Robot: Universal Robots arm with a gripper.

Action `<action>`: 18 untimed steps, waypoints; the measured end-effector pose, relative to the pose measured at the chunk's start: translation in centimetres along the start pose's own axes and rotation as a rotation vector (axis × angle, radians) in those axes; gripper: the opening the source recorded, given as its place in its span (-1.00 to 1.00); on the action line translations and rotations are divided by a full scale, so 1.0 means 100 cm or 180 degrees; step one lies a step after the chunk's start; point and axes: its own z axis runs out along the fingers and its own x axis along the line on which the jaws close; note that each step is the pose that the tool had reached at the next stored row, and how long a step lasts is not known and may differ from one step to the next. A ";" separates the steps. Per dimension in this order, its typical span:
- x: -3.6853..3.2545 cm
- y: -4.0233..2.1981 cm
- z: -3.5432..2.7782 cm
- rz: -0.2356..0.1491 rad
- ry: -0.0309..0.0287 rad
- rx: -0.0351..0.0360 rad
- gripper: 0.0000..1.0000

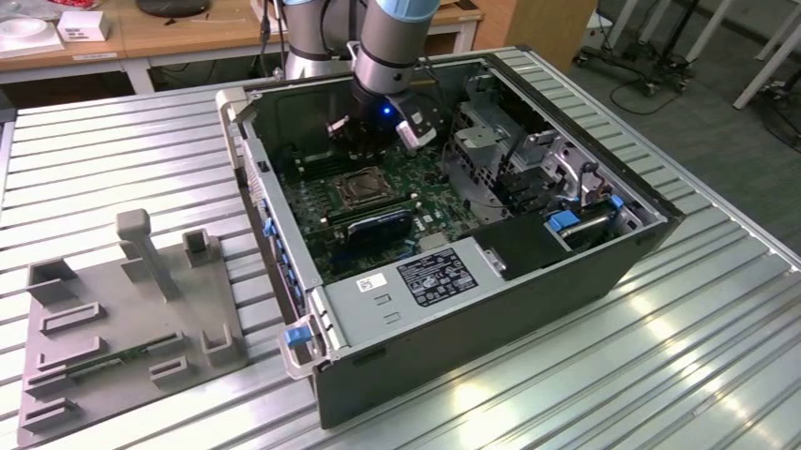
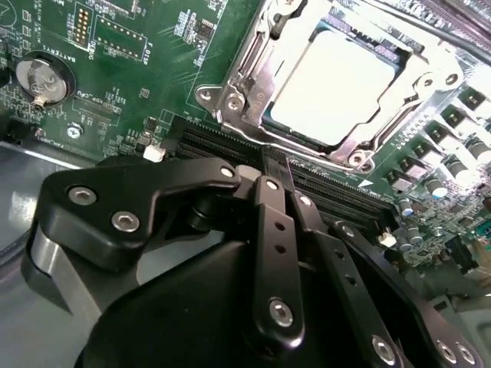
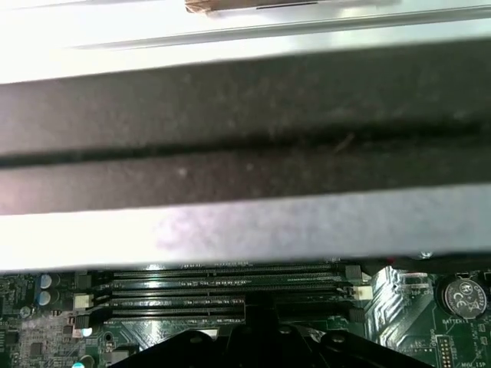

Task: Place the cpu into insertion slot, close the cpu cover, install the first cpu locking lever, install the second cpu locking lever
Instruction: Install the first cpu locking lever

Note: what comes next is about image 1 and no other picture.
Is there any dark grey PC case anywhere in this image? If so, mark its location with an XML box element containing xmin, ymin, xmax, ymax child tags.
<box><xmin>213</xmin><ymin>45</ymin><xmax>684</xmax><ymax>430</ymax></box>

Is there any grey parts rack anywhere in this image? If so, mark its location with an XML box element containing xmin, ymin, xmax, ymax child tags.
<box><xmin>16</xmin><ymin>208</ymin><xmax>251</xmax><ymax>446</ymax></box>

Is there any white table leg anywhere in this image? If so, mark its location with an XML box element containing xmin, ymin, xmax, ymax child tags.
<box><xmin>730</xmin><ymin>39</ymin><xmax>801</xmax><ymax>112</ymax></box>

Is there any black hanging cable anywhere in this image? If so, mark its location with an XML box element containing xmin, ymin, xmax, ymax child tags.
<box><xmin>255</xmin><ymin>0</ymin><xmax>291</xmax><ymax>79</ymax></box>

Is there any white bowl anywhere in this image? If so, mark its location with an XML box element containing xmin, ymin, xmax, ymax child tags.
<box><xmin>0</xmin><ymin>16</ymin><xmax>64</xmax><ymax>52</ymax></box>

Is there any blue drive carrier handle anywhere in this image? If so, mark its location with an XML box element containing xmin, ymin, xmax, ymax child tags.
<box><xmin>542</xmin><ymin>210</ymin><xmax>580</xmax><ymax>235</ymax></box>

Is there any wooden cabinet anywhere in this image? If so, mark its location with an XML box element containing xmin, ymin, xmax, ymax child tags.
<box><xmin>474</xmin><ymin>0</ymin><xmax>595</xmax><ymax>74</ymax></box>

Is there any white cardboard box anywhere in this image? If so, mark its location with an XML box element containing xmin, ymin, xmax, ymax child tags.
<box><xmin>54</xmin><ymin>11</ymin><xmax>112</xmax><ymax>43</ymax></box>

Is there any wooden desk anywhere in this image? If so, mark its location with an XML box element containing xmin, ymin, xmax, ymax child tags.
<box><xmin>0</xmin><ymin>0</ymin><xmax>487</xmax><ymax>95</ymax></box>

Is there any black wheeled stand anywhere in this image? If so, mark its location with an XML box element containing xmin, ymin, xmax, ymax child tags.
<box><xmin>571</xmin><ymin>0</ymin><xmax>699</xmax><ymax>98</ymax></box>

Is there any black graphics card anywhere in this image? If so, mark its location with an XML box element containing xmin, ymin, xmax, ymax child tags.
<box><xmin>324</xmin><ymin>205</ymin><xmax>415</xmax><ymax>254</ymax></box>

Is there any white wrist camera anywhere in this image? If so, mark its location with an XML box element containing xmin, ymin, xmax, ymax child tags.
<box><xmin>384</xmin><ymin>93</ymin><xmax>439</xmax><ymax>151</ymax></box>

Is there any black round base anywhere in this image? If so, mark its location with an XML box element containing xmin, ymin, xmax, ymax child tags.
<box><xmin>134</xmin><ymin>0</ymin><xmax>211</xmax><ymax>16</ymax></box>

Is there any metal drive cage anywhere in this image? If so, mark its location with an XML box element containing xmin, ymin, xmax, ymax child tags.
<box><xmin>450</xmin><ymin>100</ymin><xmax>520</xmax><ymax>221</ymax></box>

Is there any green motherboard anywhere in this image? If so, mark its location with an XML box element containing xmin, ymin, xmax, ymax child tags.
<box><xmin>277</xmin><ymin>140</ymin><xmax>495</xmax><ymax>278</ymax></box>

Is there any black plastic shroud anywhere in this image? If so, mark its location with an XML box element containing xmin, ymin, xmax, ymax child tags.
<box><xmin>471</xmin><ymin>217</ymin><xmax>576</xmax><ymax>282</ymax></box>

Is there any green RAM stick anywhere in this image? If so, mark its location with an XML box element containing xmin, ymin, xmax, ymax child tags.
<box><xmin>65</xmin><ymin>344</ymin><xmax>154</xmax><ymax>379</ymax></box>

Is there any grey power supply unit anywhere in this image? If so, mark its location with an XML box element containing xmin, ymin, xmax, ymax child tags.
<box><xmin>309</xmin><ymin>233</ymin><xmax>508</xmax><ymax>357</ymax></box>

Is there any blue case release latch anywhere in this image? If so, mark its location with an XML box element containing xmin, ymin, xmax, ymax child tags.
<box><xmin>281</xmin><ymin>325</ymin><xmax>311</xmax><ymax>351</ymax></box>

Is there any silver metal bracket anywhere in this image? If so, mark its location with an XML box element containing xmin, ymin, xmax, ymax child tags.
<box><xmin>536</xmin><ymin>135</ymin><xmax>611</xmax><ymax>207</ymax></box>

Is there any silver CPU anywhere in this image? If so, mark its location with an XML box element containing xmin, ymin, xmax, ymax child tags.
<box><xmin>347</xmin><ymin>172</ymin><xmax>387</xmax><ymax>199</ymax></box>

